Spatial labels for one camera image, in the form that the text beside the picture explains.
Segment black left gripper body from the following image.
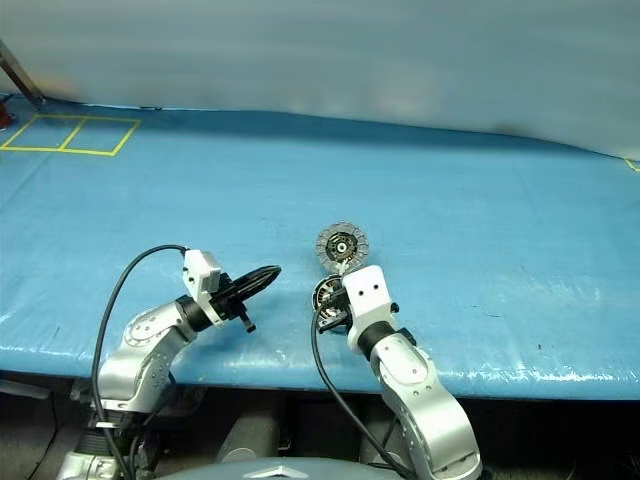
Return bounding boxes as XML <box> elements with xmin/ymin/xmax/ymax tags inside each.
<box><xmin>211</xmin><ymin>278</ymin><xmax>258</xmax><ymax>335</ymax></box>

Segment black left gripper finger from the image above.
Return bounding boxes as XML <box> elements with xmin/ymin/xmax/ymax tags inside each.
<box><xmin>233</xmin><ymin>272</ymin><xmax>283</xmax><ymax>304</ymax></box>
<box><xmin>233</xmin><ymin>265</ymin><xmax>283</xmax><ymax>292</ymax></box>

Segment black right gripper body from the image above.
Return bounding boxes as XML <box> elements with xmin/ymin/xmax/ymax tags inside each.
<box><xmin>324</xmin><ymin>285</ymin><xmax>354</xmax><ymax>332</ymax></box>

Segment black spoked metal wheel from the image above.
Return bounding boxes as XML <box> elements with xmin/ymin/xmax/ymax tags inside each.
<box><xmin>312</xmin><ymin>274</ymin><xmax>346</xmax><ymax>321</ymax></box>

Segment round grey clutch disc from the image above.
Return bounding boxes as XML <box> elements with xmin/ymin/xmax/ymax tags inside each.
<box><xmin>315</xmin><ymin>220</ymin><xmax>372</xmax><ymax>276</ymax></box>

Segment grey rounded cylinder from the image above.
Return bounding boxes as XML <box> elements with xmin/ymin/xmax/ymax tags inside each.
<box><xmin>215</xmin><ymin>401</ymin><xmax>282</xmax><ymax>464</ymax></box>

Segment yellow tape double square marking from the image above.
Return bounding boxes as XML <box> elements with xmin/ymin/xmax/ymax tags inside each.
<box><xmin>0</xmin><ymin>113</ymin><xmax>143</xmax><ymax>158</ymax></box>

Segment slanted metal pole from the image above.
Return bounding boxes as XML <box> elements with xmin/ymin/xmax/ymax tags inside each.
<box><xmin>0</xmin><ymin>37</ymin><xmax>47</xmax><ymax>107</ymax></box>

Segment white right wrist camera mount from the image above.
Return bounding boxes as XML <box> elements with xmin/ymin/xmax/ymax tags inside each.
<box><xmin>340</xmin><ymin>264</ymin><xmax>396</xmax><ymax>354</ymax></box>

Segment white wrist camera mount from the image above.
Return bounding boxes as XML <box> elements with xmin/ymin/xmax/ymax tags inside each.
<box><xmin>180</xmin><ymin>249</ymin><xmax>227</xmax><ymax>329</ymax></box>
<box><xmin>340</xmin><ymin>264</ymin><xmax>396</xmax><ymax>354</ymax></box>

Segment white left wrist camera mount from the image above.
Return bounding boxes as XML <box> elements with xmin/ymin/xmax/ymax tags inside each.
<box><xmin>180</xmin><ymin>249</ymin><xmax>227</xmax><ymax>329</ymax></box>

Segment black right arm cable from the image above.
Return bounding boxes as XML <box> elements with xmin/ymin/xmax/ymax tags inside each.
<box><xmin>310</xmin><ymin>313</ymin><xmax>417</xmax><ymax>480</ymax></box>

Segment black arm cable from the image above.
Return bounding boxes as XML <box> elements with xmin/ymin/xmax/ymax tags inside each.
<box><xmin>91</xmin><ymin>244</ymin><xmax>189</xmax><ymax>480</ymax></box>
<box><xmin>310</xmin><ymin>313</ymin><xmax>417</xmax><ymax>480</ymax></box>

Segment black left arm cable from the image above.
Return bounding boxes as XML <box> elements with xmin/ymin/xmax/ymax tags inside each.
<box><xmin>91</xmin><ymin>244</ymin><xmax>189</xmax><ymax>480</ymax></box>

